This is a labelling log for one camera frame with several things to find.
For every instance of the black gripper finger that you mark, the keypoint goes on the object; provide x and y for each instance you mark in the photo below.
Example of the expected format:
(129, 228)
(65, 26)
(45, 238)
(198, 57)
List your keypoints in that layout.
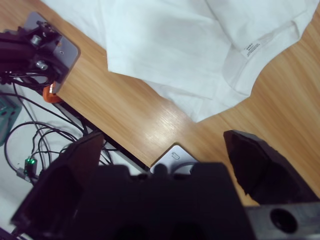
(60, 190)
(262, 175)

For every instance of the white t-shirt with small print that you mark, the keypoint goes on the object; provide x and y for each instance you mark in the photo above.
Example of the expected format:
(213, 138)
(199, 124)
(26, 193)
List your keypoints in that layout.
(175, 50)

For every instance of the small adapter with green light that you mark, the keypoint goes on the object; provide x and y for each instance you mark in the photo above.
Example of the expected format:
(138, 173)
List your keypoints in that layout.
(28, 166)

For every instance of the teal green box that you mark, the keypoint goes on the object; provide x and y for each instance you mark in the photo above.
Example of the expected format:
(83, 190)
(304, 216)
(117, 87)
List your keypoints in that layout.
(7, 117)

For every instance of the black clamp with silver connector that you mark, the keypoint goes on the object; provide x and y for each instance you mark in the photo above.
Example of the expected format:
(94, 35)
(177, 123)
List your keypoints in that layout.
(50, 68)

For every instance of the white grey mounting plate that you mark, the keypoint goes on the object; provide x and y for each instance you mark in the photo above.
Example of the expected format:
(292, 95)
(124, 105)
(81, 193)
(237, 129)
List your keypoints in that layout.
(68, 52)

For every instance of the arm grey base plate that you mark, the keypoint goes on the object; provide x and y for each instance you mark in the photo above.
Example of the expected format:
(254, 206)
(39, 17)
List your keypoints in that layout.
(175, 158)

